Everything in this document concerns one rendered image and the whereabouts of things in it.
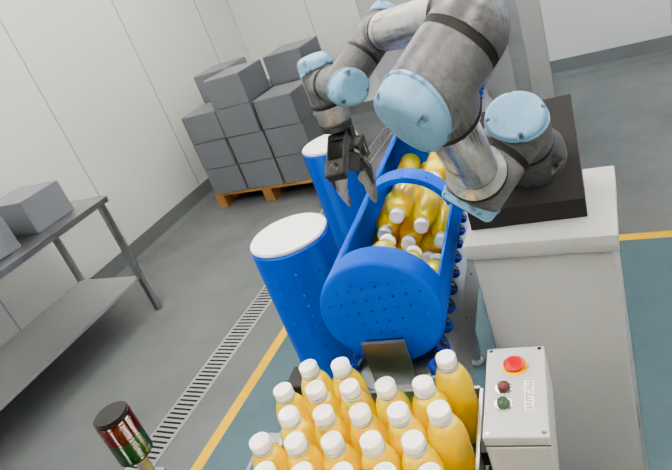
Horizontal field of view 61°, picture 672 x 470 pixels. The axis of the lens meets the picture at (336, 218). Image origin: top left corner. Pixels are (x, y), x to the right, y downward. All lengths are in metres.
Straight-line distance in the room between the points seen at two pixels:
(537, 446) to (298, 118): 4.01
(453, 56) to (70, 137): 4.49
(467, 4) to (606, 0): 5.34
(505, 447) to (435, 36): 0.62
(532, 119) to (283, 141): 3.87
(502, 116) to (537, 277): 0.40
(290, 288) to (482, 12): 1.30
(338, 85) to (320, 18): 5.57
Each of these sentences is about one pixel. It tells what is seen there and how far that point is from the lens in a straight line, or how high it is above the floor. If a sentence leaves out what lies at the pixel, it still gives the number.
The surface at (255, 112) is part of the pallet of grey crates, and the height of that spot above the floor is 0.83.
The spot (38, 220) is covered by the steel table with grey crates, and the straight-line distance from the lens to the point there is 3.88.
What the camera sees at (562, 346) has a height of 0.84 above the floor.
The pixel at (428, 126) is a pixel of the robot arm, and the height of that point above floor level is 1.59.
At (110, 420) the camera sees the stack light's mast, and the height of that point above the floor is 1.26.
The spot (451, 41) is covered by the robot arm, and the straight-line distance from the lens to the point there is 0.76.
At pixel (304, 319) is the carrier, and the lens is 1.95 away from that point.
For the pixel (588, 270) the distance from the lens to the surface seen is 1.33.
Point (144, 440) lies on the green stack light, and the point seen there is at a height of 1.19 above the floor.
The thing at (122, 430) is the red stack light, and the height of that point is 1.24.
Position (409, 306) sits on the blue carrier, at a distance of 1.24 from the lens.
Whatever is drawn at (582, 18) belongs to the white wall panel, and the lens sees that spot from 6.14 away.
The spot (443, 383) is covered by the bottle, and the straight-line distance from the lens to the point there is 1.12.
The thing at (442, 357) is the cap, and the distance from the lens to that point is 1.11.
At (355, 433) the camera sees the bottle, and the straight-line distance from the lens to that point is 1.08.
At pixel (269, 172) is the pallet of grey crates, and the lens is 5.10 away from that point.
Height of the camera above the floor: 1.83
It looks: 24 degrees down
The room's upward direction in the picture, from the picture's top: 20 degrees counter-clockwise
